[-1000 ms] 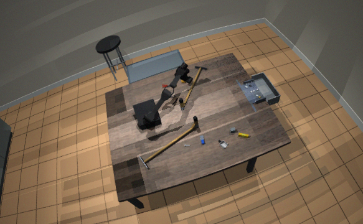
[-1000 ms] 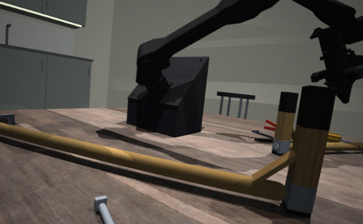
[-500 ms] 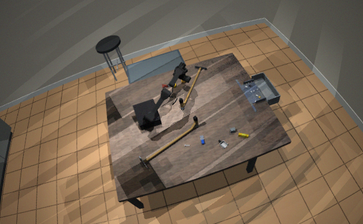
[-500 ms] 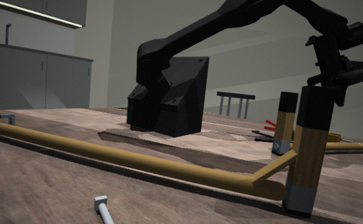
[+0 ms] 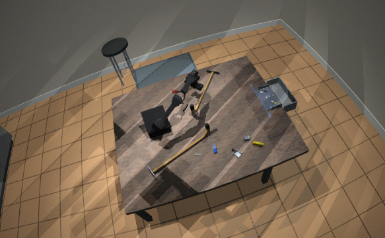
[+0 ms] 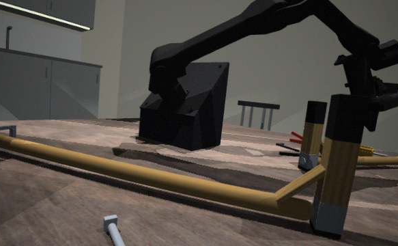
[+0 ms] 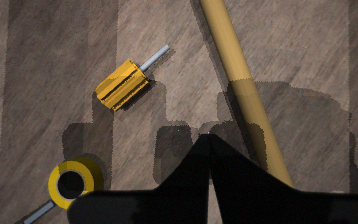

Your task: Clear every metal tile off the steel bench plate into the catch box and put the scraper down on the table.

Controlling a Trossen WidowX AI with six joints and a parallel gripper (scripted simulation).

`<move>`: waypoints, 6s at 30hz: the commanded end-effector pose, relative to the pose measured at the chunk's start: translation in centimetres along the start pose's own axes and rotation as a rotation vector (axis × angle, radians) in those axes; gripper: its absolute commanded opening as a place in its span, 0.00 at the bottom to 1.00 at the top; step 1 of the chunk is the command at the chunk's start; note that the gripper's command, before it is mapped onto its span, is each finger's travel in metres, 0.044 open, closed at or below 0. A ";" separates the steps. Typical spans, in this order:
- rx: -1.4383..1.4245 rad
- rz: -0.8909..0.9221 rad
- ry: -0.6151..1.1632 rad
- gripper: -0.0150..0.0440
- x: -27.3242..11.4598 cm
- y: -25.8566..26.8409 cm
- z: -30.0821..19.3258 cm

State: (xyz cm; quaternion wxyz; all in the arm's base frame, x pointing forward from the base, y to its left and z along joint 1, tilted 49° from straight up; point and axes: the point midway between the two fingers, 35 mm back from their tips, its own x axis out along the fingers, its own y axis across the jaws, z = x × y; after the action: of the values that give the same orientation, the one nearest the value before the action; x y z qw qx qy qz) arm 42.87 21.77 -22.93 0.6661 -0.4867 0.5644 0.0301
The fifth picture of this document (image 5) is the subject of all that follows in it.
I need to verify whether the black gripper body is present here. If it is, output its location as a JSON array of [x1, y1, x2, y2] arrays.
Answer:
[[191, 82, 204, 90]]

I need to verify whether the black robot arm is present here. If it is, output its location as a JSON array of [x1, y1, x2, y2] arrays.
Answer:
[[151, 69, 200, 132]]

